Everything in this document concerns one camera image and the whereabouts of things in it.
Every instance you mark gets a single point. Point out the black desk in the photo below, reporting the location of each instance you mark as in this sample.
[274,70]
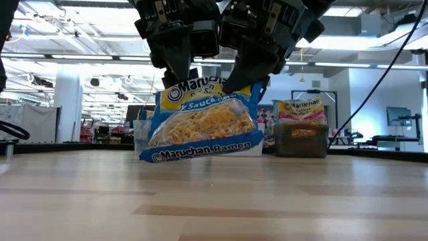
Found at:
[394,138]

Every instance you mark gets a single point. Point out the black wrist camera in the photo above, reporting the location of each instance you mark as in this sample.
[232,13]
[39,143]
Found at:
[205,38]
[230,35]

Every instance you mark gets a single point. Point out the dark grey plastic bin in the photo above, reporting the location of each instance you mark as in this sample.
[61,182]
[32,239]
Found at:
[301,144]

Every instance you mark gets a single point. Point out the blue Maruchan soy sauce pack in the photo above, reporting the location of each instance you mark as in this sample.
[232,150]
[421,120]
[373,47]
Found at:
[148,114]
[200,124]

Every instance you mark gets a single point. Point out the long ceiling light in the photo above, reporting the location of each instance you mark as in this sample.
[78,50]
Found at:
[82,57]
[342,64]
[401,67]

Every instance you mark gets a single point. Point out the white plastic bin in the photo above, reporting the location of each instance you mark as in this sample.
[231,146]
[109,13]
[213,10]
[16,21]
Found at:
[257,152]

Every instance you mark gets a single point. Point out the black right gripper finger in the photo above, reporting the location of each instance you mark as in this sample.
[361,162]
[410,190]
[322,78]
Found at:
[264,87]
[254,67]

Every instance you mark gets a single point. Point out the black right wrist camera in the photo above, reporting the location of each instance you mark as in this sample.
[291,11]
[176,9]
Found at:
[230,35]

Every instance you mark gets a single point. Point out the white building column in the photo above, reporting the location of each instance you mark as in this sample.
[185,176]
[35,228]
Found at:
[68,107]

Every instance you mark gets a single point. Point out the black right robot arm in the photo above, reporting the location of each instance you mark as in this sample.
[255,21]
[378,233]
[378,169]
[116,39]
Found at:
[319,6]

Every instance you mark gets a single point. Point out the clear plastic bin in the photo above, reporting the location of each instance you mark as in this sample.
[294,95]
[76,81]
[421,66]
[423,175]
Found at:
[140,134]

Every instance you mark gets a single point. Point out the computer monitor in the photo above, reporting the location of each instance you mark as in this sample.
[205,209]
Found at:
[398,116]

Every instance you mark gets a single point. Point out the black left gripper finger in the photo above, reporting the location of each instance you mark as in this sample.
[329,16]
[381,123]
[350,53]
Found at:
[168,80]
[175,50]

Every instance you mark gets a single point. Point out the grey partition screen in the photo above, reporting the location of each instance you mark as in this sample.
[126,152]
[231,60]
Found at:
[36,124]

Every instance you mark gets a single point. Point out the black display panel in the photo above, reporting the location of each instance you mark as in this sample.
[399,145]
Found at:
[132,114]

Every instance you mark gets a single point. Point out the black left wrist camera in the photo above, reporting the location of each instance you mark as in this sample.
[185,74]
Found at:
[205,38]

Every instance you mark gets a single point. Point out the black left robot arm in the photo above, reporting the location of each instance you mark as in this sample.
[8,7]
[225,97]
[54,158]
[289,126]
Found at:
[6,33]

